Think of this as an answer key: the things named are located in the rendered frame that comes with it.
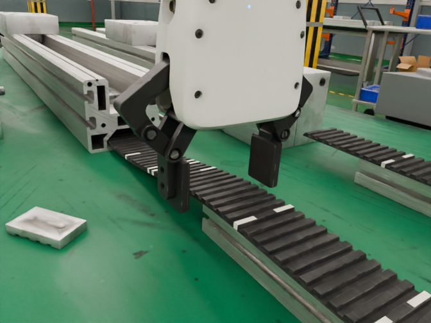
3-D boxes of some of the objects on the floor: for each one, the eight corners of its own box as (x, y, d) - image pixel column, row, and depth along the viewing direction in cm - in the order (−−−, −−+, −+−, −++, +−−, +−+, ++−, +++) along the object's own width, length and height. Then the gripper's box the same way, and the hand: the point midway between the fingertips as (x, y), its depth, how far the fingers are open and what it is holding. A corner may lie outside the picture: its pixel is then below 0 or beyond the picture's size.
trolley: (473, 139, 322) (515, 13, 283) (466, 156, 281) (514, 12, 243) (354, 115, 379) (376, 8, 340) (334, 125, 338) (356, 5, 299)
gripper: (294, -39, 31) (271, 158, 37) (77, -73, 22) (98, 197, 28) (374, -46, 25) (330, 188, 32) (126, -96, 16) (138, 248, 23)
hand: (222, 179), depth 30 cm, fingers open, 8 cm apart
